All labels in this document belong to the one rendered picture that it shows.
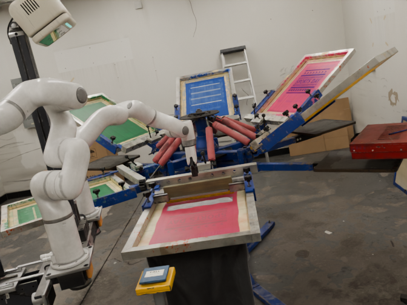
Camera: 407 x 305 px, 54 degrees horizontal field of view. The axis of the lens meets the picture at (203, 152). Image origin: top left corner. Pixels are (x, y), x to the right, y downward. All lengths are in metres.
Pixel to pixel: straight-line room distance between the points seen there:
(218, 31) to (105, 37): 1.72
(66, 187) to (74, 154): 0.10
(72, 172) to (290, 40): 5.29
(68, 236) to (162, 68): 5.11
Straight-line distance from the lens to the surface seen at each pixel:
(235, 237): 1.67
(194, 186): 2.21
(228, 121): 2.93
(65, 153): 1.32
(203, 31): 6.25
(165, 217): 2.10
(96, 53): 6.55
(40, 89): 1.28
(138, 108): 1.93
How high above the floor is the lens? 1.71
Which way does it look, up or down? 13 degrees down
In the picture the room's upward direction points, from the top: 11 degrees counter-clockwise
